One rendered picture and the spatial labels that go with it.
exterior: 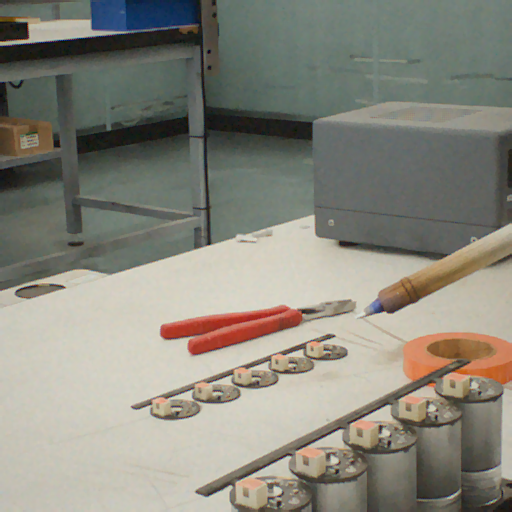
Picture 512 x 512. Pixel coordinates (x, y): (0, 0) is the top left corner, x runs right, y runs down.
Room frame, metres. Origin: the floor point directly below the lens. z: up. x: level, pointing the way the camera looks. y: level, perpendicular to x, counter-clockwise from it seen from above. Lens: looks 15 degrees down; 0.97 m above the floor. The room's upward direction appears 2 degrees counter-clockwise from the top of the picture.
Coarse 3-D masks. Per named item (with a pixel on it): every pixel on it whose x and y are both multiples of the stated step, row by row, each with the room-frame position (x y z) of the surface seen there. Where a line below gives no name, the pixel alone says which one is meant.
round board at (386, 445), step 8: (384, 424) 0.39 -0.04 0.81; (392, 424) 0.39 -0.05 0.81; (400, 424) 0.39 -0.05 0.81; (344, 432) 0.38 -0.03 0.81; (392, 432) 0.38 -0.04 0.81; (400, 432) 0.38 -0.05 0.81; (408, 432) 0.38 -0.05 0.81; (344, 440) 0.38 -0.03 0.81; (384, 440) 0.37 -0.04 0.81; (392, 440) 0.37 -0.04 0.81; (408, 440) 0.37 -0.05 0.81; (416, 440) 0.37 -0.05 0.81; (352, 448) 0.37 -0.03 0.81; (360, 448) 0.37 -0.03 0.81; (368, 448) 0.37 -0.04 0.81; (376, 448) 0.37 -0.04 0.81; (384, 448) 0.37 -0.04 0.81; (392, 448) 0.37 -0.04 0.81; (400, 448) 0.37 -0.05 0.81; (408, 448) 0.37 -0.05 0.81
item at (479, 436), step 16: (496, 400) 0.41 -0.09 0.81; (464, 416) 0.41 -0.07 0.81; (480, 416) 0.41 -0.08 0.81; (496, 416) 0.41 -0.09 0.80; (464, 432) 0.41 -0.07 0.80; (480, 432) 0.41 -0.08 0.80; (496, 432) 0.41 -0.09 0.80; (464, 448) 0.41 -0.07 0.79; (480, 448) 0.41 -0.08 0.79; (496, 448) 0.41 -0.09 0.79; (464, 464) 0.41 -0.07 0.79; (480, 464) 0.41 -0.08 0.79; (496, 464) 0.41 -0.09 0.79; (464, 480) 0.41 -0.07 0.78; (480, 480) 0.41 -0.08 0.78; (496, 480) 0.41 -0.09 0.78; (464, 496) 0.41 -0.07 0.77; (480, 496) 0.41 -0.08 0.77; (496, 496) 0.41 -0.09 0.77
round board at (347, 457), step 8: (320, 448) 0.37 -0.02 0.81; (328, 448) 0.37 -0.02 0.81; (336, 448) 0.37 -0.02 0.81; (344, 448) 0.37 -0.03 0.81; (336, 456) 0.36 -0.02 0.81; (344, 456) 0.36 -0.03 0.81; (352, 456) 0.36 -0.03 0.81; (360, 456) 0.36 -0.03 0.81; (344, 464) 0.36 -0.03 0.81; (352, 464) 0.36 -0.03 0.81; (360, 464) 0.36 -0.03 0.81; (296, 472) 0.35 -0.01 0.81; (328, 472) 0.35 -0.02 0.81; (336, 472) 0.35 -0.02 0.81; (344, 472) 0.35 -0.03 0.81; (352, 472) 0.35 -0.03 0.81; (360, 472) 0.35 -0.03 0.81; (304, 480) 0.35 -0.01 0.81; (312, 480) 0.35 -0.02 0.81; (320, 480) 0.35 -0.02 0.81; (328, 480) 0.35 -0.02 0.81; (336, 480) 0.35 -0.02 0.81; (344, 480) 0.35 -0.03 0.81
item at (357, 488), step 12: (300, 480) 0.35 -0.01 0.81; (360, 480) 0.35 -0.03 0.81; (312, 492) 0.35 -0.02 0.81; (324, 492) 0.35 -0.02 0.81; (336, 492) 0.35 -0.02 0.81; (348, 492) 0.35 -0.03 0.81; (360, 492) 0.35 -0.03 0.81; (312, 504) 0.35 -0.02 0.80; (324, 504) 0.35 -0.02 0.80; (336, 504) 0.35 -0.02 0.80; (348, 504) 0.35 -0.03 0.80; (360, 504) 0.35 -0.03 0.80
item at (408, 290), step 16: (480, 240) 0.35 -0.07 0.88; (496, 240) 0.35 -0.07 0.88; (448, 256) 0.35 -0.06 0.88; (464, 256) 0.35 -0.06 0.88; (480, 256) 0.35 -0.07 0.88; (496, 256) 0.35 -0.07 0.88; (416, 272) 0.35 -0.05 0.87; (432, 272) 0.35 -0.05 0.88; (448, 272) 0.35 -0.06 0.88; (464, 272) 0.35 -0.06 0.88; (384, 288) 0.35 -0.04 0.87; (400, 288) 0.35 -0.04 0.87; (416, 288) 0.35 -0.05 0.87; (432, 288) 0.35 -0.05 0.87; (384, 304) 0.35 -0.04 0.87; (400, 304) 0.35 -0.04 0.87
